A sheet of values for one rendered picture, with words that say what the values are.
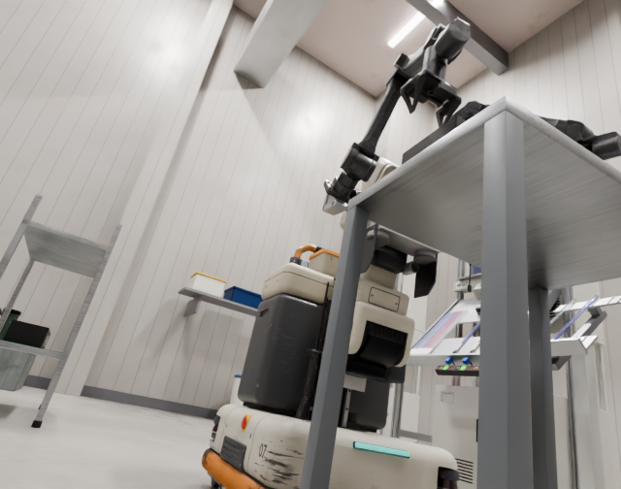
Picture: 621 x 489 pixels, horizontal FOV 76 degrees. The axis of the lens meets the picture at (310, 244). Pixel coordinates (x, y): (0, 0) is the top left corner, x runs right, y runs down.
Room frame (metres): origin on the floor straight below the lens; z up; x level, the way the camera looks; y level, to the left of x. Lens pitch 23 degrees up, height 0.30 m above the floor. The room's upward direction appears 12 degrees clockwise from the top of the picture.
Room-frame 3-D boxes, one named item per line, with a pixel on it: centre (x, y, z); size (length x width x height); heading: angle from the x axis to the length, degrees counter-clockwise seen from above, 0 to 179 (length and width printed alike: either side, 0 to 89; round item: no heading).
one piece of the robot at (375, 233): (1.24, -0.29, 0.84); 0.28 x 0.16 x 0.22; 113
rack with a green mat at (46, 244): (2.48, 1.50, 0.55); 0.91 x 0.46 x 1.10; 27
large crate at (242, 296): (5.40, 0.73, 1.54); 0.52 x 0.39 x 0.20; 117
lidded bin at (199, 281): (5.14, 1.23, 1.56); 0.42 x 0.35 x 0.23; 117
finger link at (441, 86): (0.72, -0.23, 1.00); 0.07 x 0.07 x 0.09; 22
